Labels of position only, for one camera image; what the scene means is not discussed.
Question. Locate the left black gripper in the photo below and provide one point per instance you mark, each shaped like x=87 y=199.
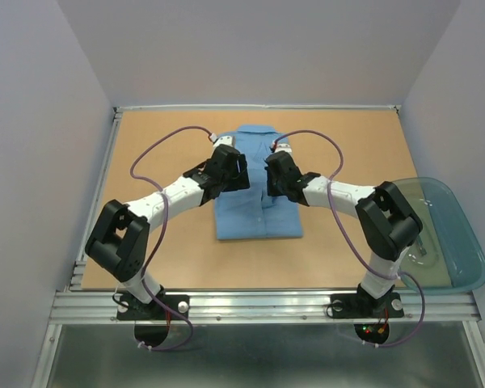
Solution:
x=241 y=180

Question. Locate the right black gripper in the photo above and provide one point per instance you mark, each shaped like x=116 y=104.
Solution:
x=271 y=190

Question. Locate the blue long sleeve shirt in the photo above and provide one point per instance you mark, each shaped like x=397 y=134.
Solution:
x=251 y=213

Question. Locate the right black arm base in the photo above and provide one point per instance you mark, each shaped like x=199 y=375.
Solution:
x=371 y=317

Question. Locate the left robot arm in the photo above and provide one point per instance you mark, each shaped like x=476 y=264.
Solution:
x=119 y=239

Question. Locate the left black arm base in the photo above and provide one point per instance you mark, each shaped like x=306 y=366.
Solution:
x=158 y=326

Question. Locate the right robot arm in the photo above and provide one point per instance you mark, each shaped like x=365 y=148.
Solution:
x=388 y=222

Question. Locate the small object inside bin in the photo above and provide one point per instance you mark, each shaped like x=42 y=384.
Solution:
x=420 y=246

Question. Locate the translucent teal plastic bin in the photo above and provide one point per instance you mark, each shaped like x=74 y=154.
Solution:
x=455 y=262

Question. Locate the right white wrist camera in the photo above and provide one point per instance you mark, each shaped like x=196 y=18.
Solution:
x=277 y=147

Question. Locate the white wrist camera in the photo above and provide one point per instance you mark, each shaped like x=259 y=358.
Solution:
x=277 y=147
x=226 y=140

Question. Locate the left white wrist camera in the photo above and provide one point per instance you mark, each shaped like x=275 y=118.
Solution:
x=226 y=140

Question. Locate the aluminium mounting rail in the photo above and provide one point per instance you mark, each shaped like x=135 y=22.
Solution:
x=260 y=339

